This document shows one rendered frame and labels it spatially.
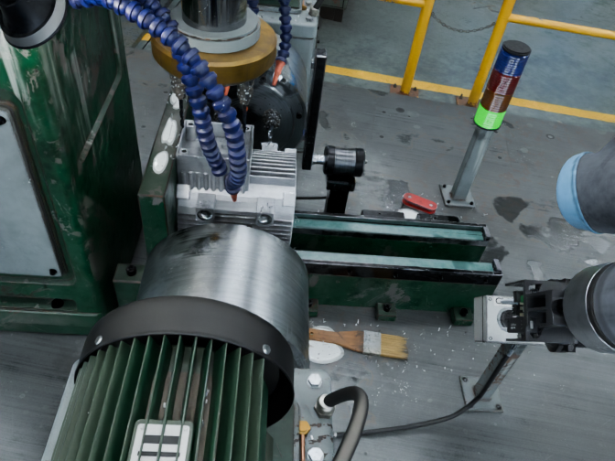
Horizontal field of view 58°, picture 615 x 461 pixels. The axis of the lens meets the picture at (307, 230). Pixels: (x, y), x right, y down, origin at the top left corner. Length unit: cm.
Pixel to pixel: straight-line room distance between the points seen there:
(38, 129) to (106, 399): 45
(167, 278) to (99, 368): 31
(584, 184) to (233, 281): 42
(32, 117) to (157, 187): 20
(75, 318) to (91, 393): 64
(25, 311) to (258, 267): 50
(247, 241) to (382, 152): 86
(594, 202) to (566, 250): 82
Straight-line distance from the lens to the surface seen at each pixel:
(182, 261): 75
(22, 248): 96
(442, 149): 163
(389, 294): 114
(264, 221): 94
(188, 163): 93
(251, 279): 72
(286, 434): 59
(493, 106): 130
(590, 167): 68
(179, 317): 43
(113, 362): 44
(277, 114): 115
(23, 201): 88
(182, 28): 81
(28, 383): 110
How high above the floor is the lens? 171
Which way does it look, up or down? 45 degrees down
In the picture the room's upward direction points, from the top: 9 degrees clockwise
